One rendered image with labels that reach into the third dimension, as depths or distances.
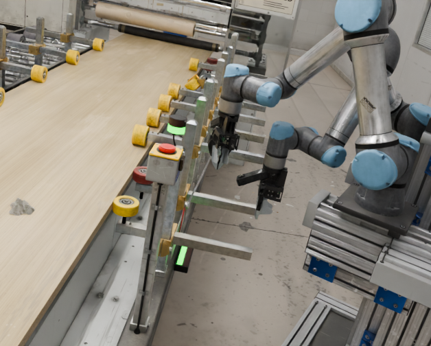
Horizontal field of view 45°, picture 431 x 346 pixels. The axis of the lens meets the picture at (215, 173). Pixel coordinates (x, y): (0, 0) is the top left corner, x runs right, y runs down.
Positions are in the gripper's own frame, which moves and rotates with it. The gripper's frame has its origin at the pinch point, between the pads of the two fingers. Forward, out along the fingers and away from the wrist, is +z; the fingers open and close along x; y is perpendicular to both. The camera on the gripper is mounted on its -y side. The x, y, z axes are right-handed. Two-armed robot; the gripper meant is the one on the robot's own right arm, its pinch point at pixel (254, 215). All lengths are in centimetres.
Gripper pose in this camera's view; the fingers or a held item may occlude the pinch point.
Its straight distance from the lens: 186.5
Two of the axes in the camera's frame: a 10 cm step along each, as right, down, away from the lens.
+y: 9.8, 2.1, -0.2
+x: 1.0, -3.8, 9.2
